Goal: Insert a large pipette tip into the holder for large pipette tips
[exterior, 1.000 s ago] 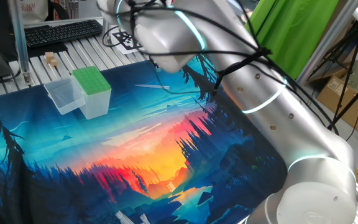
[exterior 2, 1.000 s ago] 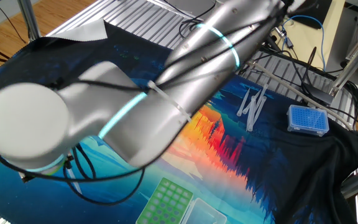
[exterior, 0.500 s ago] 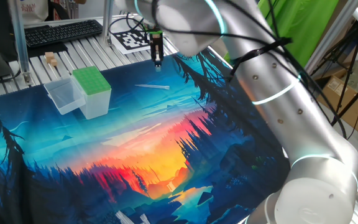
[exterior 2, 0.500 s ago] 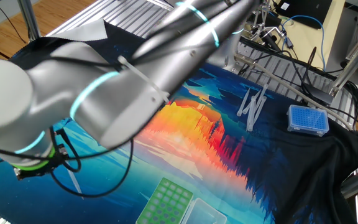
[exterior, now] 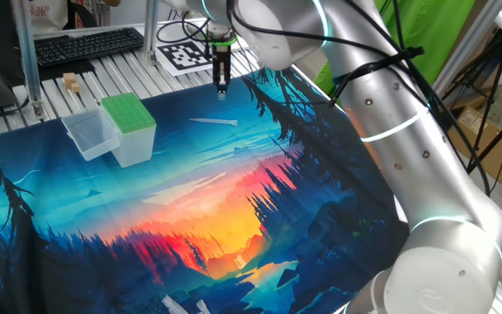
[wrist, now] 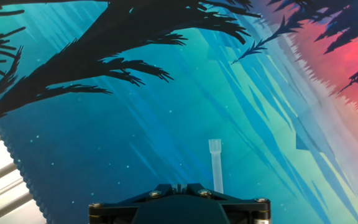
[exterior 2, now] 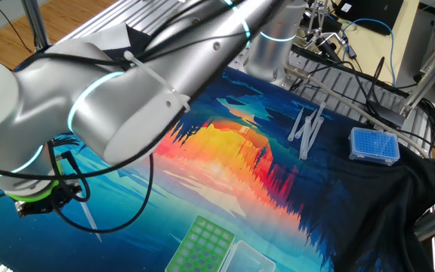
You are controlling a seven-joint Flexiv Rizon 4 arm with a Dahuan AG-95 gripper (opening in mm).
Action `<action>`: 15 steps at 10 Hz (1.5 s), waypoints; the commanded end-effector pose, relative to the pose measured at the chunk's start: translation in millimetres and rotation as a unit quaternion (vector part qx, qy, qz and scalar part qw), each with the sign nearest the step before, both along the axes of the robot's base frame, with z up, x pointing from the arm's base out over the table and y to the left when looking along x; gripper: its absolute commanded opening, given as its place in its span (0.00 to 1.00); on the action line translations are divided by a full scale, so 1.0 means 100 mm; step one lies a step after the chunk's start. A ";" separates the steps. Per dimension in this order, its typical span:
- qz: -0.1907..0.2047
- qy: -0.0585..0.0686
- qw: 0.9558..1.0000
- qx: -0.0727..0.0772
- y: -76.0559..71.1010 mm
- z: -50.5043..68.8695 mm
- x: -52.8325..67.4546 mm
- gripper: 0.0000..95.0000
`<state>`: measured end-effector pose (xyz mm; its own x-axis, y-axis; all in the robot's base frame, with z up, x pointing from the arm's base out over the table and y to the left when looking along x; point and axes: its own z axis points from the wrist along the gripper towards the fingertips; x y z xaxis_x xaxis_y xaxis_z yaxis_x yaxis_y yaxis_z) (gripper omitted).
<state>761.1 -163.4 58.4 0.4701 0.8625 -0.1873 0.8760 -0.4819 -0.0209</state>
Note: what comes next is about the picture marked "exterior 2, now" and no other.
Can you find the landscape print cloth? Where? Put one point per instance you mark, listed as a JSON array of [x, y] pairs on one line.
[[221, 181]]

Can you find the blue pipette tip box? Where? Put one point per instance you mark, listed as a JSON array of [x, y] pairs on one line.
[[374, 145]]

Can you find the silver clamp stand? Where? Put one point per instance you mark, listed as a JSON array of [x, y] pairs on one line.
[[319, 17]]

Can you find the black box white label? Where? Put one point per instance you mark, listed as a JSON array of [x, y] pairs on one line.
[[372, 15]]

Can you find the beige desk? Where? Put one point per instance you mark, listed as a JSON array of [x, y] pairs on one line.
[[368, 49]]

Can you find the clear plastic container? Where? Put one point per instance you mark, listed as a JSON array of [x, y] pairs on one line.
[[247, 260]]

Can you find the clear large pipette tip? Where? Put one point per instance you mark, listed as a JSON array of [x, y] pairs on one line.
[[315, 134], [318, 113], [305, 140], [296, 124], [305, 126], [91, 223]]

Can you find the white cabinet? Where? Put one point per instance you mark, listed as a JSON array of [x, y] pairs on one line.
[[410, 64]]

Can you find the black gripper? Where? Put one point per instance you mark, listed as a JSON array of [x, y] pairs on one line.
[[47, 202]]

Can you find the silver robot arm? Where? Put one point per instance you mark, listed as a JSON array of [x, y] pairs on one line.
[[127, 94]]

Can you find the green top pipette tip holder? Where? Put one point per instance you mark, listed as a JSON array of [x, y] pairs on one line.
[[202, 245]]

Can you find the black power adapter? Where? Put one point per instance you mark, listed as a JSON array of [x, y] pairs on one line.
[[387, 113]]

